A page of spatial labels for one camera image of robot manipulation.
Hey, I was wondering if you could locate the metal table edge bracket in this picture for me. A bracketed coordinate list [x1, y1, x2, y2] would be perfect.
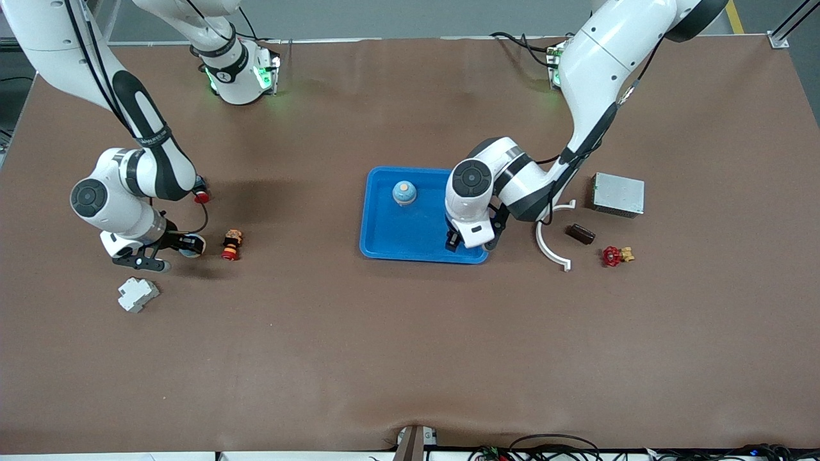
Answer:
[392, 425, 438, 461]

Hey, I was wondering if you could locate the grey metal power supply box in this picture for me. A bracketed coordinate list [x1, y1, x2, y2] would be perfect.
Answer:
[591, 172, 645, 219]

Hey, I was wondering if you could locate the aluminium frame corner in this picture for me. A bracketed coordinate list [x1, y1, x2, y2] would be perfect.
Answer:
[769, 0, 820, 49]

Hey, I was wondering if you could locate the black table edge cable bundle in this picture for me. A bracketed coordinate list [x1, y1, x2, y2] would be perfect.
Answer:
[468, 434, 820, 461]

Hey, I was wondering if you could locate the white circuit breaker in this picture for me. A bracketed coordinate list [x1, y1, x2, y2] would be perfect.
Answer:
[118, 277, 160, 313]

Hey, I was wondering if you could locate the blue plastic tray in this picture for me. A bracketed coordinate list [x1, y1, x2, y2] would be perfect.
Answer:
[359, 166, 491, 265]

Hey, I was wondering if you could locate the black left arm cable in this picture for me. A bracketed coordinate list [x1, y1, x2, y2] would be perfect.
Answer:
[538, 35, 666, 225]

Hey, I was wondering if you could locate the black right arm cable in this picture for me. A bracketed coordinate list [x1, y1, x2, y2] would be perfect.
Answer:
[61, 0, 209, 234]

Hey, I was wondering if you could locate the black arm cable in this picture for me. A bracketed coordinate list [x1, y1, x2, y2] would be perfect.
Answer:
[61, 0, 209, 234]
[538, 35, 666, 225]

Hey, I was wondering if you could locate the red handle brass valve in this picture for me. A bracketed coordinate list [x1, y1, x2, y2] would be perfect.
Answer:
[601, 246, 636, 268]

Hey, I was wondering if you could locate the white curved plastic bracket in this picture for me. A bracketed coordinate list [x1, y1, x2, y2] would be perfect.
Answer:
[536, 200, 577, 272]

